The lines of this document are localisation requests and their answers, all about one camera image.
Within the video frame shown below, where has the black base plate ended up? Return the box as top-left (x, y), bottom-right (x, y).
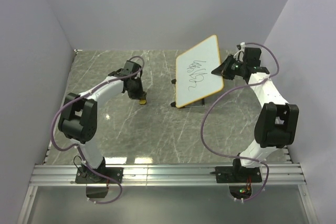
top-left (75, 167), bottom-right (124, 184)
top-left (214, 166), bottom-right (262, 184)

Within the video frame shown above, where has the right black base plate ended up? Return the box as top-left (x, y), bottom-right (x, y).
top-left (214, 166), bottom-right (262, 184)

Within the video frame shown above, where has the yellow-framed whiteboard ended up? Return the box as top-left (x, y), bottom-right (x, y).
top-left (175, 35), bottom-right (224, 108)

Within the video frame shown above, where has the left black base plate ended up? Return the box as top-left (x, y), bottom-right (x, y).
top-left (75, 167), bottom-right (124, 184)

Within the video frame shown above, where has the aluminium mounting rail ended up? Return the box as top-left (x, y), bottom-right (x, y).
top-left (29, 163), bottom-right (306, 187)

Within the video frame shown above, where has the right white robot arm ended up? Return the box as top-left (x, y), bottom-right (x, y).
top-left (211, 50), bottom-right (299, 183)

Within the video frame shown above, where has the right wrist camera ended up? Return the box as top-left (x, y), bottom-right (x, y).
top-left (236, 45), bottom-right (261, 67)

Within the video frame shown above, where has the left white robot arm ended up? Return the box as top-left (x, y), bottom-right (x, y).
top-left (56, 60), bottom-right (146, 183)

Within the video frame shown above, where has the wire whiteboard stand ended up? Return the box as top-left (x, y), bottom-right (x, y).
top-left (170, 77), bottom-right (206, 108)

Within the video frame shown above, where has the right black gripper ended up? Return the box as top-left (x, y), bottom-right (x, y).
top-left (211, 55), bottom-right (246, 81)

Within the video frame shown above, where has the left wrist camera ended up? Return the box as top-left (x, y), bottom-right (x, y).
top-left (123, 60), bottom-right (141, 75)

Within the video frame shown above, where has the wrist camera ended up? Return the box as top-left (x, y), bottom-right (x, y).
top-left (123, 60), bottom-right (141, 75)
top-left (236, 45), bottom-right (261, 67)

